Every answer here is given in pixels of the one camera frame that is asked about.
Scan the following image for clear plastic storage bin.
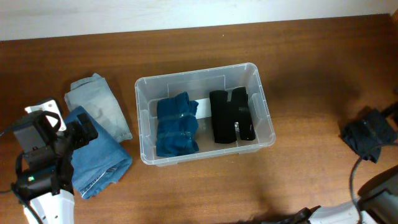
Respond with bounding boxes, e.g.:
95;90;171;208
135;62;276;166

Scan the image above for right black cable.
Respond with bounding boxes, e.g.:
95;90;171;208
348;141;398;224

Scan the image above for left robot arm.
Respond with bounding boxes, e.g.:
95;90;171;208
11;111;98;223

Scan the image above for white label in bin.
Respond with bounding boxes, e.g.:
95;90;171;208
188;98;211;119

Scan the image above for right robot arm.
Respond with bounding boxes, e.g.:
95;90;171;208
276;166;397;224

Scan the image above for blue jeans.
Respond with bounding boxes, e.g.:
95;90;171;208
65;106;132;199

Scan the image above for black garment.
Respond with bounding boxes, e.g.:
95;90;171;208
210;87;256;144

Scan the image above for blue garment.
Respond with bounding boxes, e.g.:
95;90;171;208
155;92;199;157

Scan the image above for dark navy garment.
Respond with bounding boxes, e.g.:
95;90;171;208
341;109;397;163

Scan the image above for light grey jeans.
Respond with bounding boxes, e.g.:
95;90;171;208
64;73;132;142

